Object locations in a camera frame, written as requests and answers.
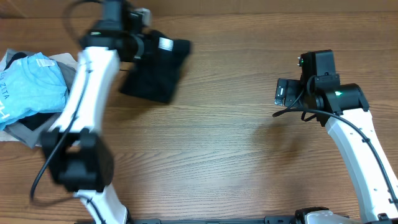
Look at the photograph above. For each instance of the light blue folded t-shirt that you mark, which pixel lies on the light blue folded t-shirt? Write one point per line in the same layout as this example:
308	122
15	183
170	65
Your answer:
31	85

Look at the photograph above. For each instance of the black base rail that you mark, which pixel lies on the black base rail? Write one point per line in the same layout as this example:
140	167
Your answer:
265	220

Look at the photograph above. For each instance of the black t-shirt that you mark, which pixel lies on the black t-shirt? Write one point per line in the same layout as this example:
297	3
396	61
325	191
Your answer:
156	75

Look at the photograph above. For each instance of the black folded shirt in pile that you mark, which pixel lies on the black folded shirt in pile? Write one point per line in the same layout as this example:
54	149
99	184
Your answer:
34	121

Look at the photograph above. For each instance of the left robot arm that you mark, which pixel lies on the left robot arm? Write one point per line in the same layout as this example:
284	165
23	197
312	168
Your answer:
74	151

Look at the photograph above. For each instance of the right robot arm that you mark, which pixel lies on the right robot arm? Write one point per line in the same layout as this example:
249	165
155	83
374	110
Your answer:
344	112

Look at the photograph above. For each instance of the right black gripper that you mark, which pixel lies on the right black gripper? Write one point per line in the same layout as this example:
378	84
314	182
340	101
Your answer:
292	92

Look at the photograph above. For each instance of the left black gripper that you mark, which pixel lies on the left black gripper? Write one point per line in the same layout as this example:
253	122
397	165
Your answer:
152	49

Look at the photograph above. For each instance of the grey folded t-shirt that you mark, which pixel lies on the grey folded t-shirt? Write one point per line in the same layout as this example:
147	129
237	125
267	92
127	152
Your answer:
28	133

